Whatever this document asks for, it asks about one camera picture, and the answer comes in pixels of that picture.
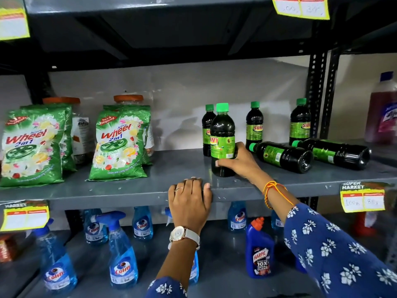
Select person's left hand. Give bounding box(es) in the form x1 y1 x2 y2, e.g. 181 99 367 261
168 177 213 235

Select person's right hand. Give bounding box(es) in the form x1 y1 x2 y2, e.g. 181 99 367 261
215 142 270 188

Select dark green cleaner bottle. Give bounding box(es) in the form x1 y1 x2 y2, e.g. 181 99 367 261
210 103 238 178
292 138 372 171
248 141 314 174
289 98 312 146
246 101 264 149
202 104 217 157

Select person's left forearm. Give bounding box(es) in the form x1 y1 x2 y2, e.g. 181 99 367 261
145 234 201 298

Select person's right forearm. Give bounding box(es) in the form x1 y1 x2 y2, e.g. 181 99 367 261
262 180 397 298

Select gray metal shelf rack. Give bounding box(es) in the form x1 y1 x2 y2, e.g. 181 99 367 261
0 0 397 298

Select green detergent powder packet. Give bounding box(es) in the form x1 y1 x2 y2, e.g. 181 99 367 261
20 103 77 173
0 107 66 188
103 104 153 166
88 108 149 182

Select blue toilet cleaner bottle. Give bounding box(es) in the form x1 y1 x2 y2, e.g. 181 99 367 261
245 217 276 279

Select row of blue spray bottles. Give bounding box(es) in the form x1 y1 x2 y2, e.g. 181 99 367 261
32 201 285 294

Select clear jar orange lid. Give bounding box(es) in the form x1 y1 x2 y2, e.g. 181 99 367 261
113 94 155 157
42 97 94 165

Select yellow price label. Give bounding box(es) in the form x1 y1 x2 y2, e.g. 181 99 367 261
271 0 331 21
0 0 31 41
0 200 50 232
340 181 386 214

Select red bottle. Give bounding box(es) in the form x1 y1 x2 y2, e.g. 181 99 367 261
351 211 378 238

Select purple liquid cleaner bottle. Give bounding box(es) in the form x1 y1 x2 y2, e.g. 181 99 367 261
364 71 397 145

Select orange packet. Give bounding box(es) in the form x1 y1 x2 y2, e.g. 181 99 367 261
0 234 18 263

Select adjacent gray shelf rack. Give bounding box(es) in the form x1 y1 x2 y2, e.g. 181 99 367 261
319 0 397 270

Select white strap wristwatch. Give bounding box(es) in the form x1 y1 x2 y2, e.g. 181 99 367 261
168 226 201 250

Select orange thread bracelet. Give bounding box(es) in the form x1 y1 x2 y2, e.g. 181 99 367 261
262 181 295 210

